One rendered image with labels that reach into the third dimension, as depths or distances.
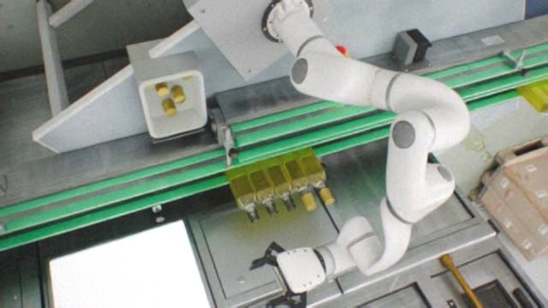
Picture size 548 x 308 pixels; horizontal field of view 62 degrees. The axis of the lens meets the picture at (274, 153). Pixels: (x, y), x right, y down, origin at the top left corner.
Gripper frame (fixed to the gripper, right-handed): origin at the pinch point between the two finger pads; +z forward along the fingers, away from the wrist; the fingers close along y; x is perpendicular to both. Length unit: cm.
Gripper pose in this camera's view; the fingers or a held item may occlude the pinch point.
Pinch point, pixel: (262, 283)
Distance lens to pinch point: 107.2
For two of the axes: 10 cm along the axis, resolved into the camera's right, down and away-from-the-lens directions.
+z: -8.3, 1.6, -5.3
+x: 3.5, -5.9, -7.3
